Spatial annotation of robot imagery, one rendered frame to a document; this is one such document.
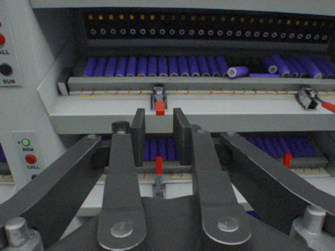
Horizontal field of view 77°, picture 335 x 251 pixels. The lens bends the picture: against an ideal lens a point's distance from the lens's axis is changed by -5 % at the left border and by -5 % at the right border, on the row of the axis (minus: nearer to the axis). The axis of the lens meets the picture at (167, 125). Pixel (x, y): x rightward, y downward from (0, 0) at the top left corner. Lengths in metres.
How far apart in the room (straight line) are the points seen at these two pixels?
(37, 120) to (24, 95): 0.04
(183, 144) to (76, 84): 0.29
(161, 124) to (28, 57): 0.23
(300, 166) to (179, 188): 0.29
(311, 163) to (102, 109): 0.48
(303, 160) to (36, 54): 0.58
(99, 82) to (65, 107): 0.07
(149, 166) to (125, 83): 0.19
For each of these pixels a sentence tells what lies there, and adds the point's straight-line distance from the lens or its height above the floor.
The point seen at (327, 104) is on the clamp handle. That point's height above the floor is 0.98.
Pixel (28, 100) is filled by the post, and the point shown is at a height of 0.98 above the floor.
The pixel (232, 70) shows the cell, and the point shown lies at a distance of 0.41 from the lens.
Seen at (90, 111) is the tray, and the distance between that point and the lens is 0.38.
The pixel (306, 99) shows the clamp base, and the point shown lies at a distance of 0.45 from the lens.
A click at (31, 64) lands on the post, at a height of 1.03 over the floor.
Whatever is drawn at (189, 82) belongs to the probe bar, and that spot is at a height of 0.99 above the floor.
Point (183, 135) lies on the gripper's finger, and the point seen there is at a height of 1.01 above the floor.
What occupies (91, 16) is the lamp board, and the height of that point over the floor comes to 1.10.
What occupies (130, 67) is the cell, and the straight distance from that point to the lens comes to 0.44.
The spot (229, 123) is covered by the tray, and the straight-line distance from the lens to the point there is 0.40.
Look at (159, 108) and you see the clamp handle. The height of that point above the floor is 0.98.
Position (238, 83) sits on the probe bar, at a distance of 0.42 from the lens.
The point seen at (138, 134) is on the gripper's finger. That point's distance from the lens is 0.15.
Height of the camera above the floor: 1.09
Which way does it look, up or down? 25 degrees down
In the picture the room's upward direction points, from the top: 1 degrees clockwise
